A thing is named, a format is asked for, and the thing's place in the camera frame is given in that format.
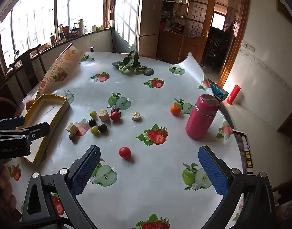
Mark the white refrigerator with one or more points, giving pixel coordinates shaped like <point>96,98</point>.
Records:
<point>142,16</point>

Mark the small orange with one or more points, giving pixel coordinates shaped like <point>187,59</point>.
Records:
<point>175,110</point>

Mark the person's left hand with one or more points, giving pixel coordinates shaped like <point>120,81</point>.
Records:
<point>4,188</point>

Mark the white spray bottle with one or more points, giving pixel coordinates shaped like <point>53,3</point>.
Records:
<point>62,33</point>

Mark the red apple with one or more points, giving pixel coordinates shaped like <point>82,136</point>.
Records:
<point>29,104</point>

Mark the dark wooden chair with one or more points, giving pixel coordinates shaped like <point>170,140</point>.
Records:
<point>19,59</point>

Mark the black box with yellow print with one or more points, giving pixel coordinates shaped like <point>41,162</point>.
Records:
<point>246,152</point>

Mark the yellow cardboard tray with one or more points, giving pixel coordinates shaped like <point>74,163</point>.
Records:
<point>48,109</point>

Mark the wooden door with glass panes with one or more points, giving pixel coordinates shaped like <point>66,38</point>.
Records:
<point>192,50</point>

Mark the pink thermos bottle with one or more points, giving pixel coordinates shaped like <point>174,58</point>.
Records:
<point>202,116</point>

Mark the green grape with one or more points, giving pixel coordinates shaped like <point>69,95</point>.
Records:
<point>95,130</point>
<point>93,114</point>

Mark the strawberry apple print tablecloth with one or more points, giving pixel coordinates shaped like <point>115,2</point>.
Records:
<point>141,95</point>

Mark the white flask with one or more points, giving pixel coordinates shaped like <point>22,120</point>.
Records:
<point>80,26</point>

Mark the brown wooden cabinet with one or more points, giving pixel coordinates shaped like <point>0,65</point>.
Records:
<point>289,124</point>

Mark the green leafy vegetable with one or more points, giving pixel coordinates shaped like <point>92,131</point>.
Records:
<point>132,64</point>

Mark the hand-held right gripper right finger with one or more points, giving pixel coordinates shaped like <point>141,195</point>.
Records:
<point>213,174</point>

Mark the banana piece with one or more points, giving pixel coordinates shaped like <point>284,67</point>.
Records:
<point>72,127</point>
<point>103,115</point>

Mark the red tomato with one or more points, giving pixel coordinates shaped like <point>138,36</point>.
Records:
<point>125,152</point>
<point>115,116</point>

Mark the wooden shelf cabinet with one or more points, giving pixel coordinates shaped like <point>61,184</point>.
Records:
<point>171,45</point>

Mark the dark purple grape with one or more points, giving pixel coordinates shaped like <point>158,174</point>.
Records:
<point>92,122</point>
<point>102,127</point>

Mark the blue tissue box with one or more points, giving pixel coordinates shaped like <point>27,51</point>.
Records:
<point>218,90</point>

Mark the white cup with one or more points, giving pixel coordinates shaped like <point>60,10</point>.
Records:
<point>93,28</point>

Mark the wall switch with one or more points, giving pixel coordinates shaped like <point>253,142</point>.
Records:
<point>248,45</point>

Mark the small dark red fruit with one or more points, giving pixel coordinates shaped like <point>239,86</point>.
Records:
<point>115,110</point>

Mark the red candle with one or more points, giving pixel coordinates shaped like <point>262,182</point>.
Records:
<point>233,94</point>

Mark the wooden door frame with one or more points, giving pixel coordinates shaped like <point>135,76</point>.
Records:
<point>234,59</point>

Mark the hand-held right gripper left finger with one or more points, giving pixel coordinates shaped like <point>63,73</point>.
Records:
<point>86,170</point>

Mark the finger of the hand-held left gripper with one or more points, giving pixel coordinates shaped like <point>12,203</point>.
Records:
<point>7,122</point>
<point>37,130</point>

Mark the dark slatted chair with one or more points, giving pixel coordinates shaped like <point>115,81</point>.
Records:
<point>213,46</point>

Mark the crumbly biscuit piece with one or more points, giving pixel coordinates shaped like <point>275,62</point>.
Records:
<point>136,116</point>

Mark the dark kettle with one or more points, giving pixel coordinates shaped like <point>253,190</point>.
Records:
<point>74,31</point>

